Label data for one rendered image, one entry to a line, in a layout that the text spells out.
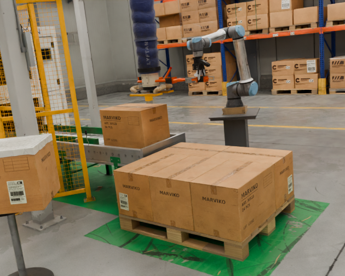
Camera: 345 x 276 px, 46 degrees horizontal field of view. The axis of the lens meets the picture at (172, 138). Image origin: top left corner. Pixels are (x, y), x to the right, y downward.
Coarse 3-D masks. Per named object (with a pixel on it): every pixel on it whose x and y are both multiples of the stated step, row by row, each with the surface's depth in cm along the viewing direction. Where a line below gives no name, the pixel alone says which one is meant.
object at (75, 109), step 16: (16, 0) 380; (32, 0) 384; (48, 0) 387; (48, 16) 392; (64, 32) 396; (64, 48) 398; (48, 112) 407; (64, 112) 411; (0, 128) 397; (80, 128) 417; (80, 144) 420; (64, 192) 427; (80, 192) 431
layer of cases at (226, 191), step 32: (160, 160) 360; (192, 160) 350; (224, 160) 340; (256, 160) 331; (288, 160) 343; (128, 192) 340; (160, 192) 317; (192, 192) 298; (224, 192) 281; (256, 192) 297; (288, 192) 347; (192, 224) 305; (224, 224) 287; (256, 224) 300
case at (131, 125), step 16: (112, 112) 415; (128, 112) 400; (144, 112) 393; (160, 112) 413; (112, 128) 421; (128, 128) 406; (144, 128) 395; (160, 128) 414; (112, 144) 426; (128, 144) 411; (144, 144) 397
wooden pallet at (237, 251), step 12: (288, 204) 348; (120, 216) 353; (120, 228) 357; (132, 228) 348; (144, 228) 348; (168, 228) 322; (180, 228) 314; (264, 228) 318; (168, 240) 325; (180, 240) 317; (192, 240) 318; (228, 240) 288; (216, 252) 297; (228, 252) 291; (240, 252) 284
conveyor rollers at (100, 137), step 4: (56, 132) 547; (60, 132) 550; (64, 132) 545; (68, 132) 540; (84, 136) 503; (88, 136) 498; (92, 136) 501; (96, 136) 495; (100, 136) 489; (100, 140) 467; (100, 144) 453
